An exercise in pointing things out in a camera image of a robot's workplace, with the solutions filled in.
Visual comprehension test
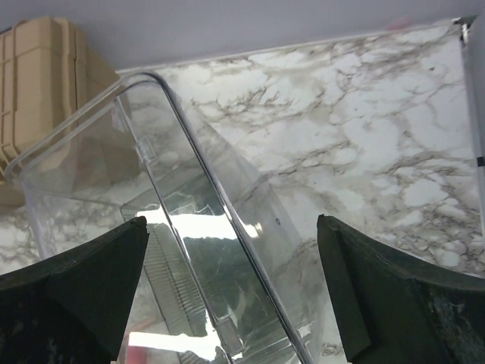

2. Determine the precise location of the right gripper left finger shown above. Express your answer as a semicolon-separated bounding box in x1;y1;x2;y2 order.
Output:
1;217;149;363

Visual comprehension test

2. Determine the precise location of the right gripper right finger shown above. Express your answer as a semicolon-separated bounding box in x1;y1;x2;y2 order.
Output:
317;215;484;363

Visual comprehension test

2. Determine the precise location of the clear acrylic makeup organizer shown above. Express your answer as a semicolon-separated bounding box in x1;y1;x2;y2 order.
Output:
5;72;324;363

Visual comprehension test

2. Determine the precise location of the tan plastic toolbox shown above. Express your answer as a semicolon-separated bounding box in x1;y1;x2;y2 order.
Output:
1;16;139;189

